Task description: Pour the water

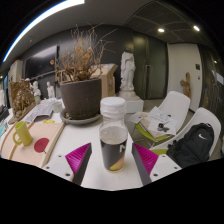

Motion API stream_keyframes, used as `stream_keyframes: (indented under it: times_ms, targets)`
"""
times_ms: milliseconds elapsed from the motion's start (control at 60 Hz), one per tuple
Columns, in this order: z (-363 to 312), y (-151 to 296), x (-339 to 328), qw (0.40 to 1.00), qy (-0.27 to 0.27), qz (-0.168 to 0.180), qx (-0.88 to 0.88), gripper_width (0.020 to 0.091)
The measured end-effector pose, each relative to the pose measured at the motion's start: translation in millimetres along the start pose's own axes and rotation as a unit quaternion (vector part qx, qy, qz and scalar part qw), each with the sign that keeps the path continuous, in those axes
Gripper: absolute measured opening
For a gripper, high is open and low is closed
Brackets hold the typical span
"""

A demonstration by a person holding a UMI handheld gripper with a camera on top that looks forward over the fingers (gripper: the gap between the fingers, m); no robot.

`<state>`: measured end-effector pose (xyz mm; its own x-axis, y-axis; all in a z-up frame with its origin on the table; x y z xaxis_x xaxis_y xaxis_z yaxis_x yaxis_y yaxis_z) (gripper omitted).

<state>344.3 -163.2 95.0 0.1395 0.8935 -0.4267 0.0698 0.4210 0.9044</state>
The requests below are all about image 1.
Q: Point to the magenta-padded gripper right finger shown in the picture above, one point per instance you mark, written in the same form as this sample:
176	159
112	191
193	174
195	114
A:
146	160

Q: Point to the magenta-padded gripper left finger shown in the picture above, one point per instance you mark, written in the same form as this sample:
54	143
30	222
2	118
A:
77	160

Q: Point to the clear drink bottle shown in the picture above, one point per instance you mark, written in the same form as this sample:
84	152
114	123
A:
113	146

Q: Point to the grey plant saucer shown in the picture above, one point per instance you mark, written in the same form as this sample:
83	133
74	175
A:
80	122

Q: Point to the flat round red coaster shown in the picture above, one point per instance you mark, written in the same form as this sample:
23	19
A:
41	145

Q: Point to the stack of papers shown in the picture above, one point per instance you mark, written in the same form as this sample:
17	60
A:
156	121

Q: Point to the small yellow marker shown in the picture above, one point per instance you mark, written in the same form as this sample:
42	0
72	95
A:
48	121

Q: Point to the yellow-green mug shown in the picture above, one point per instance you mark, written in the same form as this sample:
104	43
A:
23	133

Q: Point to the printed newspaper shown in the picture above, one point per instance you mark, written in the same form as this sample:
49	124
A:
40	111

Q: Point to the dark grey pot, dry plant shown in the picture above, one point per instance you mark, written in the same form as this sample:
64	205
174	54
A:
81	98

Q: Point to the white chair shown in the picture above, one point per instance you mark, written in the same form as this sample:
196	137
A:
176	103
203	116

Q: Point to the small white plaster figurine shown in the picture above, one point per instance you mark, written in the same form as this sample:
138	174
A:
50	89

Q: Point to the brown carved sculpture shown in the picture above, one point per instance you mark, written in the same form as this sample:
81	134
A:
21	100

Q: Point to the brown cardboard box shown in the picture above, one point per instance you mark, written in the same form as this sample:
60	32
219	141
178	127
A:
109	80

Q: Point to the tall white statue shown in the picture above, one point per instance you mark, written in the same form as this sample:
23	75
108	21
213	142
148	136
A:
127	71

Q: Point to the round ceiling spotlight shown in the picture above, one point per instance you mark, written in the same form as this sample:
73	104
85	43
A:
161	30
196	28

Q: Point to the long white ceiling light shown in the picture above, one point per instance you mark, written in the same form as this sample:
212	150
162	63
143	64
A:
36	20

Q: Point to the wooden wall figure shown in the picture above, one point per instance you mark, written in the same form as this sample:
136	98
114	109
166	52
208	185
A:
186	85

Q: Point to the dark wall screen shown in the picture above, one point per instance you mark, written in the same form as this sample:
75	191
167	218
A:
41	61

